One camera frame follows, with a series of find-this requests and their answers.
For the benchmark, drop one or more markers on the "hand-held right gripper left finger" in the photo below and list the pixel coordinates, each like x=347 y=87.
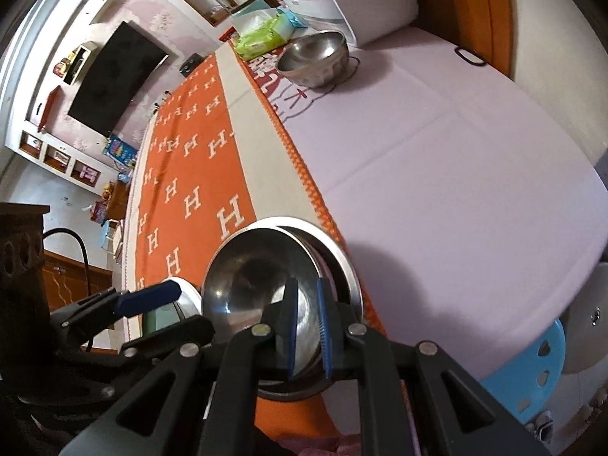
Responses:
x=289 y=332

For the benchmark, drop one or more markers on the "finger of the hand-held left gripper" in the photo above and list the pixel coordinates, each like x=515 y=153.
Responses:
x=147 y=297
x=171 y=335

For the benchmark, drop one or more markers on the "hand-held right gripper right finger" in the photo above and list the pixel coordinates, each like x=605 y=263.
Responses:
x=325 y=323

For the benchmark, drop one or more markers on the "green plate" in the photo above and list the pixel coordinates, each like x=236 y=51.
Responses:
x=159 y=319

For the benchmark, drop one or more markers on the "white plate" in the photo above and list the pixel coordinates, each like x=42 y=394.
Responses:
x=190 y=294

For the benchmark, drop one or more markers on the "large steel bowl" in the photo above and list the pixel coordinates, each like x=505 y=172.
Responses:
x=351 y=285

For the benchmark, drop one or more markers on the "pink steel bowl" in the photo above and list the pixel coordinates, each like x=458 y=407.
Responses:
x=237 y=285

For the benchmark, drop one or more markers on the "brown wooden door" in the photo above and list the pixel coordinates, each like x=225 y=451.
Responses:
x=66 y=275

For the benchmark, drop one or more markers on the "round blue and white stool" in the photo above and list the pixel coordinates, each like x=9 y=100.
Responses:
x=111 y=232

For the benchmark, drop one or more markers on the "red tissue box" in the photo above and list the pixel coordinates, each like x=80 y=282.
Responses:
x=99 y=209

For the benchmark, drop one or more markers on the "pink garment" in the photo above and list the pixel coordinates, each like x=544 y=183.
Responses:
x=308 y=447

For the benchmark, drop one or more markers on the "blue printed box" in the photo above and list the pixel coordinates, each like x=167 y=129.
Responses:
x=119 y=151

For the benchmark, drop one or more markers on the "orange patterned table cloth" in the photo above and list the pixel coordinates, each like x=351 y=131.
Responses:
x=190 y=166

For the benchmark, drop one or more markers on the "black television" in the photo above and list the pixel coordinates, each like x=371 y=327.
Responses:
x=114 y=76

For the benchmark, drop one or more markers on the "pale pink tablecloth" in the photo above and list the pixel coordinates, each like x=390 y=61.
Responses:
x=451 y=175

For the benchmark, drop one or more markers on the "light blue perforated stool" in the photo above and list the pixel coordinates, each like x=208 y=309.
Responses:
x=522 y=370

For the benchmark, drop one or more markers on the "red printed mat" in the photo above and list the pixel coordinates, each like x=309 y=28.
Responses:
x=270 y=76

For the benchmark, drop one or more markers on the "small steel bowl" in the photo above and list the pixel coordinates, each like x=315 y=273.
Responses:
x=313 y=57

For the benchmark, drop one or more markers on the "green wet wipes pack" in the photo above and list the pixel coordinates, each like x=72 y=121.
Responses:
x=259 y=38

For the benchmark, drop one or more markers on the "blue packet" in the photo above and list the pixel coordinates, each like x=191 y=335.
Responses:
x=292 y=19

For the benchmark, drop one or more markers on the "orange wooden sliding door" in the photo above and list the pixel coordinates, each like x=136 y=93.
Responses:
x=475 y=9

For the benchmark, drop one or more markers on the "wall niche shelf unit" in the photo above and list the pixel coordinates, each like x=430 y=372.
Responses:
x=57 y=156

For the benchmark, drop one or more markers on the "red wall shelf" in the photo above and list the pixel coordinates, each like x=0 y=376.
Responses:
x=50 y=109

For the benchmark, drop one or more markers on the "white wall shelf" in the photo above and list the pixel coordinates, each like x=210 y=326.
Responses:
x=80 y=61

